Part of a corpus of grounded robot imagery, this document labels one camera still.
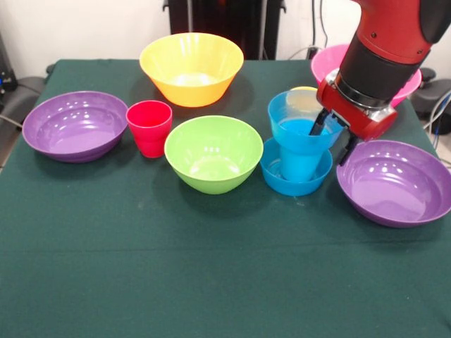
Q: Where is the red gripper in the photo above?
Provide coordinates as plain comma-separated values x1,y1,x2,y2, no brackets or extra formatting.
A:
309,68,399,166

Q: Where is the blue cup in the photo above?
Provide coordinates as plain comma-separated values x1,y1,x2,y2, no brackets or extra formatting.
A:
280,147,327,182

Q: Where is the blue bowl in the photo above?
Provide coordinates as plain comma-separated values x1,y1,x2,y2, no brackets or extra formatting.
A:
266,90,345,153
259,137,334,197

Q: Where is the black wall cable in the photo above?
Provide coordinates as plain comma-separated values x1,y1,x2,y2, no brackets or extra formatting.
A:
319,0,331,49

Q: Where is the black knobbed device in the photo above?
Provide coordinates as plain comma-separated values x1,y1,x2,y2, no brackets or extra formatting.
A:
421,66,451,119

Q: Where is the grey cable bundle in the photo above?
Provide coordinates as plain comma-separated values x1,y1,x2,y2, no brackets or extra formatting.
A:
422,89,451,166

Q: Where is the red cup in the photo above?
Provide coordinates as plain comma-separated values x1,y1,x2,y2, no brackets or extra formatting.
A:
125,100,173,159

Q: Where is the dark green tablecloth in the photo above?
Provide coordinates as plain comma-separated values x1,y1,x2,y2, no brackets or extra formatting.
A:
0,58,451,338

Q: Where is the orange bowl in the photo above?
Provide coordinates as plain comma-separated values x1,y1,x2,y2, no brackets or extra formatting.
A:
139,32,245,108

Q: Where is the green bowl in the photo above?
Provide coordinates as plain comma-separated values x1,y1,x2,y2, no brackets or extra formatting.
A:
164,115,265,196

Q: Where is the purple bowl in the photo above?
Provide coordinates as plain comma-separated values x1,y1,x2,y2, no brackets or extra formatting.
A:
21,90,129,164
336,139,451,229

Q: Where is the pink bowl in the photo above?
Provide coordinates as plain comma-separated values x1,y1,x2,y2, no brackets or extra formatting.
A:
311,44,423,108

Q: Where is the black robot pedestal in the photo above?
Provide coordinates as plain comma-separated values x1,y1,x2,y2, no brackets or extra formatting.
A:
168,0,286,61

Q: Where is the black computer tower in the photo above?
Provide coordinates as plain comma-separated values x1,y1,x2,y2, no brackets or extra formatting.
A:
0,31,18,103

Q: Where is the orange cup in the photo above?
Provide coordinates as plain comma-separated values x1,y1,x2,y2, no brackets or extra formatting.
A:
288,86,320,106

